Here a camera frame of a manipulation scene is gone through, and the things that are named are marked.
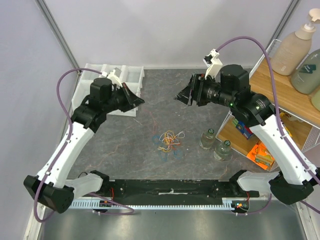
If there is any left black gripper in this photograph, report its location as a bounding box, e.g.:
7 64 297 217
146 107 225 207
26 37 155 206
103 82 145 114

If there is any red thin cable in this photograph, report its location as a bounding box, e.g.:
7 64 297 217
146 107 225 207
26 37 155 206
147 111 159 137

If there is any yellow thin cable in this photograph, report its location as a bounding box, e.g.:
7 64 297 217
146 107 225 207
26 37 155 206
156 129 186 153

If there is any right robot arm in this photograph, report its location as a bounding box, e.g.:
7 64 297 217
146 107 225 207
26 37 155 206
175 64 320 205

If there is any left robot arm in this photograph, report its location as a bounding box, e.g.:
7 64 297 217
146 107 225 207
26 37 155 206
23 77 145 214

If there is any white compartment tray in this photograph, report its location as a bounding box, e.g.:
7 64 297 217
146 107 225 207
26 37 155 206
71 63 145 111

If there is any glass bottle green cap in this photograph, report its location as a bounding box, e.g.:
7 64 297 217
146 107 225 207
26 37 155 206
213 140 232 162
199 128 216 150

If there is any blue snack box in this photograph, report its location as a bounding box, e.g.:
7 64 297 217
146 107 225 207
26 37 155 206
232 118 254 140

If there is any orange snack box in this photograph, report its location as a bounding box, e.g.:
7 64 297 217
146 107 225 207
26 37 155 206
246 140 275 171

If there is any yellow candy bag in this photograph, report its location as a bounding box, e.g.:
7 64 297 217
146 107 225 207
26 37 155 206
279 112 293 137

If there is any beige pump bottle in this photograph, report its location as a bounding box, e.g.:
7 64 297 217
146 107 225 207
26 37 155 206
270 8 320 76

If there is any green soap bottle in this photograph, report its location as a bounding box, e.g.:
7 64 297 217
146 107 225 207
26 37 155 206
290 49 320 95

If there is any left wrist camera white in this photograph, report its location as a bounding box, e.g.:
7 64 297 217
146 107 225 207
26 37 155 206
100 67 122 87

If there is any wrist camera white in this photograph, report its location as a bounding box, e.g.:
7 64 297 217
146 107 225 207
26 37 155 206
100 67 122 87
203 49 223 79

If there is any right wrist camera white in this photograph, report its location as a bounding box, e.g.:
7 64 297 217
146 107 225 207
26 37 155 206
203 49 223 79

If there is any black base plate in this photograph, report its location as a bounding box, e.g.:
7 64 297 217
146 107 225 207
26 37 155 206
97 179 260 206

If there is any white wire shelf rack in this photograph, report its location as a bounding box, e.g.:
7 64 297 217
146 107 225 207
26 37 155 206
215 38 320 173

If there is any white cable duct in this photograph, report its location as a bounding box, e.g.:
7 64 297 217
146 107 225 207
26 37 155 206
69 197 245 211

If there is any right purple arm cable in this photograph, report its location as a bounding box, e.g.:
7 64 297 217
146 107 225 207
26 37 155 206
216 36 320 215

